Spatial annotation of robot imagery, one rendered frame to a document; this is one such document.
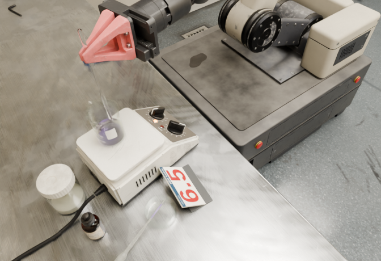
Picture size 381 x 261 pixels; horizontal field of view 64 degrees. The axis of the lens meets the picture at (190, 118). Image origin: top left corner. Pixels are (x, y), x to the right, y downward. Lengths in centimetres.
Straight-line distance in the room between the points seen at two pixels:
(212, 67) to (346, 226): 88
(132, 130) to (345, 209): 114
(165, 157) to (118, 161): 9
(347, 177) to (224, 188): 108
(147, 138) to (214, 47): 104
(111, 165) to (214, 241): 21
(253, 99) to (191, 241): 84
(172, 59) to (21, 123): 85
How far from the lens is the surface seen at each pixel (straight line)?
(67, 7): 118
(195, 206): 57
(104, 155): 55
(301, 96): 134
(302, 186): 151
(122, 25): 46
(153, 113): 62
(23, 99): 86
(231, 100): 127
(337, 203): 152
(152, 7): 50
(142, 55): 48
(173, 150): 57
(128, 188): 55
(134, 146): 55
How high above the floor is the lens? 127
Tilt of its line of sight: 49 degrees down
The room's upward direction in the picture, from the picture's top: 3 degrees counter-clockwise
